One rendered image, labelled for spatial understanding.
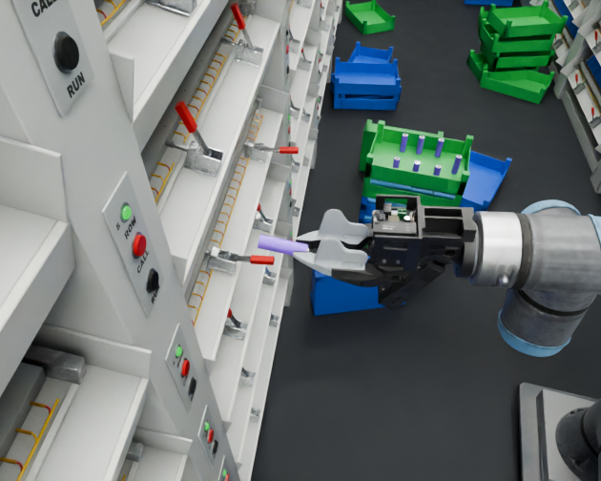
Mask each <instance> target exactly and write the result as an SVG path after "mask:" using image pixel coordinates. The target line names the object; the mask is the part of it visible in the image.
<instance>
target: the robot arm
mask: <svg viewBox="0 0 601 481"><path fill-rule="evenodd" d="M385 199H407V204H406V207H391V206H392V204H391V203H385ZM391 210H398V211H391ZM296 242H300V243H305V244H308V248H309V249H315V248H318V251H317V254H314V253H311V252H300V251H294V252H293V257H294V258H295V259H297V260H298V261H300V262H302V263H304V264H305V265H307V266H309V267H311V268H313V269H315V270H317V271H319V272H321V273H322V274H325V275H328V276H332V278H333V279H336V280H339V281H342V282H347V283H350V284H353V285H356V286H361V287H375V286H378V293H379V298H378V303H379V304H382V305H384V306H386V307H388V308H391V309H393V310H394V309H395V308H396V307H398V306H399V305H401V304H402V303H404V302H405V301H406V300H408V299H409V298H410V297H412V296H413V295H415V294H416V293H417V292H419V291H420V290H421V289H423V288H424V287H425V286H427V285H428V284H430V283H431V282H433V281H434V280H435V279H437V278H438V277H439V276H441V275H442V274H444V273H445V271H446V270H445V264H448V263H453V267H454V273H455V276H456V278H467V279H468V280H469V282H470V284H471V285H472V286H482V287H500V288H506V289H507V293H506V299H505V303H504V306H503V308H502V309H501V310H500V312H499V315H498V329H499V332H500V334H501V336H502V337H503V339H504V340H505V341H506V342H507V343H508V344H509V345H510V346H511V347H513V348H514V349H516V350H518V351H519V352H522V353H524V354H527V355H528V356H534V357H548V356H551V355H554V354H556V353H558V352H559V351H560V350H561V349H562V348H563V347H564V346H565V345H567V344H568V343H569V342H570V338H571V335H572V333H573V331H574V330H575V328H576V327H577V326H578V325H579V323H580V322H581V320H582V318H583V317H584V315H585V314H586V312H587V311H588V309H589V307H590V306H591V303H592V302H593V300H594V299H595V297H596V295H599V294H600V295H601V217H595V216H593V215H590V214H587V215H586V216H581V214H580V213H579V211H578V210H577V209H576V208H575V207H574V206H572V205H571V204H569V203H567V202H564V201H561V200H543V201H539V202H536V203H533V204H532V205H530V206H529V207H527V208H526V209H525V210H524V211H523V212H522V213H521V214H520V213H509V212H485V211H476V212H475V213H474V210H473V207H448V206H422V205H421V200H420V196H404V195H376V206H375V210H374V211H372V223H364V224H361V223H353V222H349V221H348V220H347V219H346V218H345V216H344V215H343V213H342V212H341V211H340V210H337V209H330V210H327V211H326V212H325V213H324V216H323V219H322V222H321V227H320V230H318V231H313V232H310V233H306V234H304V235H302V236H299V237H297V238H296ZM366 245H367V250H369V251H370V258H369V259H367V254H366V253H365V252H363V251H361V249H362V248H363V247H365V246H366ZM366 261H367V262H366ZM555 440H556V445H557V448H558V450H559V453H560V455H561V457H562V459H563V461H564V462H565V464H566V465H567V466H568V468H569V469H570V470H571V471H572V472H573V473H574V474H575V475H576V476H577V477H578V478H579V479H580V480H582V481H601V399H599V400H598V401H597V402H596V403H594V404H593V405H592V406H591V407H584V408H575V409H573V410H571V411H569V412H568V413H567V414H565V415H564V416H563V417H562V418H561V419H560V421H559V422H558V424H557V427H556V432H555Z"/></svg>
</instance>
